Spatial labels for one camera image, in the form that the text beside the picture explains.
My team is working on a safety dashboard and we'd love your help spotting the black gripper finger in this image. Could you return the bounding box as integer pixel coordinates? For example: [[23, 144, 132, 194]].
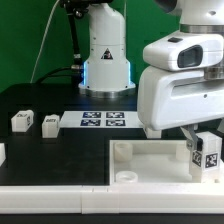
[[181, 125, 203, 152]]

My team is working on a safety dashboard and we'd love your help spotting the white square table top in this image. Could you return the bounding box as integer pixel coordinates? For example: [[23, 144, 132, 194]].
[[110, 140, 224, 186]]

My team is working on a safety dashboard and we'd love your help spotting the black cable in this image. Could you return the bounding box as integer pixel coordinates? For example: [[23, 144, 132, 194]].
[[34, 6, 84, 84]]

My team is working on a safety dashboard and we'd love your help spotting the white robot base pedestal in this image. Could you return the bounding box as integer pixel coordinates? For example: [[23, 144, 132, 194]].
[[78, 3, 136, 98]]

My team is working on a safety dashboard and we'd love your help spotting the white marker sheet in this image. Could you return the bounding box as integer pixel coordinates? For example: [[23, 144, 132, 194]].
[[60, 111, 143, 128]]

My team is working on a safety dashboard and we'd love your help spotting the white cable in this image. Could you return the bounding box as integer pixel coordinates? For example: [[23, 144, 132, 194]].
[[29, 0, 62, 84]]

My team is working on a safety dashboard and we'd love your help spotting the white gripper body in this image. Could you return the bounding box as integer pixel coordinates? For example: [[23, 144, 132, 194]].
[[137, 66, 224, 131]]

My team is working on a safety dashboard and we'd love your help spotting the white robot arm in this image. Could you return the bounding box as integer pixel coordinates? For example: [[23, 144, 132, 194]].
[[137, 0, 224, 154]]

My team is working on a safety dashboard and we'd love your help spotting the white U-shaped obstacle fence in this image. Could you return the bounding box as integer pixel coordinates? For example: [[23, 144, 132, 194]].
[[0, 142, 224, 215]]

